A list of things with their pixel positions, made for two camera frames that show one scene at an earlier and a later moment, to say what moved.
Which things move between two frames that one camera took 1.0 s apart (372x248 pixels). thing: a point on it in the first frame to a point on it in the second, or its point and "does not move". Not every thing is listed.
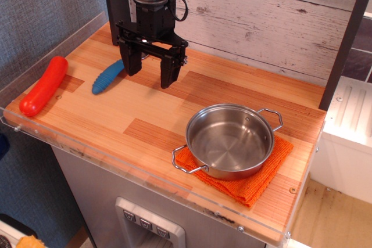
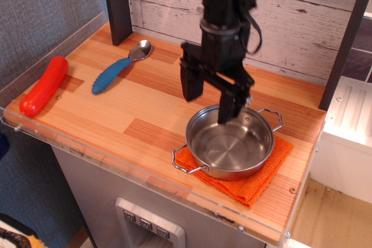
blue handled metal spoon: x=107 y=75 does not move
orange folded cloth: x=250 y=187 does not move
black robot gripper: x=156 y=27 to x=218 y=62
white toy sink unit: x=342 y=158 does not move
